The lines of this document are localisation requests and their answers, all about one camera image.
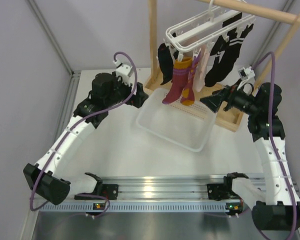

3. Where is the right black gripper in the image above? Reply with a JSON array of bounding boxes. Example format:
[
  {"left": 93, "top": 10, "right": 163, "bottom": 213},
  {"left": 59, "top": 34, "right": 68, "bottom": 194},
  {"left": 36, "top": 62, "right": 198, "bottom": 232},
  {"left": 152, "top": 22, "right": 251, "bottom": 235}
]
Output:
[{"left": 200, "top": 77, "right": 260, "bottom": 115}]

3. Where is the maroon purple sock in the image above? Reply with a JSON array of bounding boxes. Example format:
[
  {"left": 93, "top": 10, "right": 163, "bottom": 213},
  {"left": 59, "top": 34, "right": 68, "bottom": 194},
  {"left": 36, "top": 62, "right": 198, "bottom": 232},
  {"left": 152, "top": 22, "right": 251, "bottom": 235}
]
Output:
[{"left": 180, "top": 55, "right": 200, "bottom": 106}]

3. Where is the maroon orange sock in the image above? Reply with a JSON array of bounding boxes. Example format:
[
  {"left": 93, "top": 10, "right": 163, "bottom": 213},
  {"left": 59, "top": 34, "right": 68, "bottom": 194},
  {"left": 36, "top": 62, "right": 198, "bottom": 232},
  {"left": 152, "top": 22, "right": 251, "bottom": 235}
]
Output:
[{"left": 162, "top": 57, "right": 192, "bottom": 105}]

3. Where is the navy santa sock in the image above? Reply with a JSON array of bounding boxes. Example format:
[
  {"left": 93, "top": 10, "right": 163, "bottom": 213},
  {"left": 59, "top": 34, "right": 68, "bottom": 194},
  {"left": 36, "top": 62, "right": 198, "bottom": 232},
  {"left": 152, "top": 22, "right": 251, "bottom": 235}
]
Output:
[{"left": 157, "top": 43, "right": 178, "bottom": 86}]

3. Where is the white plastic clip hanger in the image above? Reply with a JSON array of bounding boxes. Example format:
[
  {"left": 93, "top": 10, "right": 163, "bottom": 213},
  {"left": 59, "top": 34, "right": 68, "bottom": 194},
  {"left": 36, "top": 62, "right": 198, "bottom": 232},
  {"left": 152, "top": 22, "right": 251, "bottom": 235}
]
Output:
[{"left": 163, "top": 0, "right": 256, "bottom": 62}]

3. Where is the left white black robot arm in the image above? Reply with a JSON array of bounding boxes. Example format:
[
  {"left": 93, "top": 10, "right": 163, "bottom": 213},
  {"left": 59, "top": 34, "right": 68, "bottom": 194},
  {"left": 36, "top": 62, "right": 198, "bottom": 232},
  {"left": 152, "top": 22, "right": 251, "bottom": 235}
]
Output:
[{"left": 23, "top": 72, "right": 149, "bottom": 211}]

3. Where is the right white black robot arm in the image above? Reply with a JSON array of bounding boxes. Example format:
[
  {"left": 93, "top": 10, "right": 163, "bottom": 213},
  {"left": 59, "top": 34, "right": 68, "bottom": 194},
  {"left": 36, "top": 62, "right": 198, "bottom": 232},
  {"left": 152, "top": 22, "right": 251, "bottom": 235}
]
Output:
[{"left": 200, "top": 82, "right": 300, "bottom": 231}]

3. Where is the black sock on hanger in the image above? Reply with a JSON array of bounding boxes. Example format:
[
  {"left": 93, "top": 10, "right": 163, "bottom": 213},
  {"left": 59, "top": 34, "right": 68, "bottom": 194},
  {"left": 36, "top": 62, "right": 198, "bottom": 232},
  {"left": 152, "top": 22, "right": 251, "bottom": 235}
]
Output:
[{"left": 204, "top": 11, "right": 243, "bottom": 88}]

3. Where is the wooden drying rack stand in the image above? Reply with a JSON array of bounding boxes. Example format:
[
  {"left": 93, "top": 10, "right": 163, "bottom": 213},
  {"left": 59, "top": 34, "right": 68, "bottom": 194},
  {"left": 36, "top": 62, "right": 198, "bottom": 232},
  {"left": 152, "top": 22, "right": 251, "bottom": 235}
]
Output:
[{"left": 144, "top": 0, "right": 300, "bottom": 132}]

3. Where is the white plastic basket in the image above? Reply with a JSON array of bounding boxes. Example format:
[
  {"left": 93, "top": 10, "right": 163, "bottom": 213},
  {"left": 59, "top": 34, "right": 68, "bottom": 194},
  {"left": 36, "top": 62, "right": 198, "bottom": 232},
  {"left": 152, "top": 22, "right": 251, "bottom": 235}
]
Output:
[{"left": 136, "top": 88, "right": 217, "bottom": 153}]

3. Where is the black white striped sock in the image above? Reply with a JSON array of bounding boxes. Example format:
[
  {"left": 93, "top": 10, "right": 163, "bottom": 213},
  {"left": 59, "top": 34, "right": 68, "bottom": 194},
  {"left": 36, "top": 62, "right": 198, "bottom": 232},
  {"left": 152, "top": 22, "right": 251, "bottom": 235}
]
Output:
[{"left": 214, "top": 23, "right": 254, "bottom": 83}]

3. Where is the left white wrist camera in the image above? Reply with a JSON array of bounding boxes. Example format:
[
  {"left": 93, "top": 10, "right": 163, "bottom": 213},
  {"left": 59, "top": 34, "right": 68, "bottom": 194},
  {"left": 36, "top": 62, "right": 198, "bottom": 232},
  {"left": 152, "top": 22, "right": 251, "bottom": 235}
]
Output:
[{"left": 113, "top": 60, "right": 133, "bottom": 85}]

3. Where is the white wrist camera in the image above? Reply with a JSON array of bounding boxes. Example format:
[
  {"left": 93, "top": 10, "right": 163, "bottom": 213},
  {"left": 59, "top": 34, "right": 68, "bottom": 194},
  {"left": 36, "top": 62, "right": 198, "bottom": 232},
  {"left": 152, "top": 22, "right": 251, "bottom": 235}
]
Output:
[
  {"left": 113, "top": 60, "right": 133, "bottom": 85},
  {"left": 238, "top": 66, "right": 255, "bottom": 81}
]

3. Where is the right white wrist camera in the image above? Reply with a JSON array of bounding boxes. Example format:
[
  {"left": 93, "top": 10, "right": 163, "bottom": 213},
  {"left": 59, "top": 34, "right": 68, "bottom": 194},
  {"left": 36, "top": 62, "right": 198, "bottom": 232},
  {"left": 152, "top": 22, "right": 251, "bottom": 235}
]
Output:
[{"left": 238, "top": 66, "right": 255, "bottom": 81}]

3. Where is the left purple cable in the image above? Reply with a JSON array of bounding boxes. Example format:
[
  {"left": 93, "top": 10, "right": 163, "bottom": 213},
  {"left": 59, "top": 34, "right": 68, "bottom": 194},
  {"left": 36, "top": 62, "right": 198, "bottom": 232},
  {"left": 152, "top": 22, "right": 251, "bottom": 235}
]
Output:
[{"left": 29, "top": 51, "right": 138, "bottom": 218}]

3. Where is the purple cable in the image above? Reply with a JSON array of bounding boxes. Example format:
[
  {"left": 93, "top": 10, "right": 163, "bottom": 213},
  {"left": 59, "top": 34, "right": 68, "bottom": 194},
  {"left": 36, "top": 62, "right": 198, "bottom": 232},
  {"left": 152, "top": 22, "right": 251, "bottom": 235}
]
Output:
[
  {"left": 239, "top": 51, "right": 300, "bottom": 240},
  {"left": 29, "top": 51, "right": 138, "bottom": 218}
]

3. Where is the aluminium corner frame profile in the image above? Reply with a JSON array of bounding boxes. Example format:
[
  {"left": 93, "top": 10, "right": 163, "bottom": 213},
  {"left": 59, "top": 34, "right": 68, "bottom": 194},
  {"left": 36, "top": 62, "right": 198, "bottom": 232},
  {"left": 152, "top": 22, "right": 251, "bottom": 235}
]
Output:
[{"left": 25, "top": 0, "right": 81, "bottom": 140}]

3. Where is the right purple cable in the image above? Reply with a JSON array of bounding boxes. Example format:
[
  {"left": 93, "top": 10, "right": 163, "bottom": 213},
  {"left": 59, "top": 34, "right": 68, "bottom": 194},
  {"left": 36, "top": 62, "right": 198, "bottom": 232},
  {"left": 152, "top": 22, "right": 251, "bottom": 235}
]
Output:
[{"left": 239, "top": 51, "right": 300, "bottom": 240}]

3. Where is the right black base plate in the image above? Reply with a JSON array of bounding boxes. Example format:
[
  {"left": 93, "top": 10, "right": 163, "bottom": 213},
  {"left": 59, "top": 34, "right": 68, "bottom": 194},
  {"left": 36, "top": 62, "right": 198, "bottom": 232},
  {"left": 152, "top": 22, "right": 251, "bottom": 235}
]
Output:
[{"left": 207, "top": 183, "right": 238, "bottom": 201}]

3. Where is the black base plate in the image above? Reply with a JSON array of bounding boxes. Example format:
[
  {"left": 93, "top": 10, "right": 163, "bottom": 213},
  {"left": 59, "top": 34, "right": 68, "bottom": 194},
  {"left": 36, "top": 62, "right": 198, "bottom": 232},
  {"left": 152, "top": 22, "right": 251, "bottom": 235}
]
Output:
[
  {"left": 74, "top": 183, "right": 119, "bottom": 200},
  {"left": 207, "top": 183, "right": 238, "bottom": 201}
]

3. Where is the aluminium mounting rail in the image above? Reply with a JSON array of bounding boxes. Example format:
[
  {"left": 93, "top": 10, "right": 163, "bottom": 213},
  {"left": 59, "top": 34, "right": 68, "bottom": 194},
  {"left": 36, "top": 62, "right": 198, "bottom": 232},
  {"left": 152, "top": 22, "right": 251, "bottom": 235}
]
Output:
[{"left": 31, "top": 173, "right": 300, "bottom": 202}]

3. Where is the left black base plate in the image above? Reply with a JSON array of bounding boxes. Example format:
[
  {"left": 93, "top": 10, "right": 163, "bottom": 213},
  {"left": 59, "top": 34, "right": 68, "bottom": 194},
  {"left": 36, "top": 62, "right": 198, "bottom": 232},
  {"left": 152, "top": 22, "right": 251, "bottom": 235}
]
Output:
[{"left": 74, "top": 183, "right": 119, "bottom": 200}]

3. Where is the grey slotted cable duct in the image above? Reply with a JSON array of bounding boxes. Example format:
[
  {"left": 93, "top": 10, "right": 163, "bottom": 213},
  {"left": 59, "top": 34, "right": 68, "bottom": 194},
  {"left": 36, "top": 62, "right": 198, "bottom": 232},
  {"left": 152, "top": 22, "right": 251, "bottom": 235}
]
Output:
[{"left": 40, "top": 200, "right": 243, "bottom": 214}]

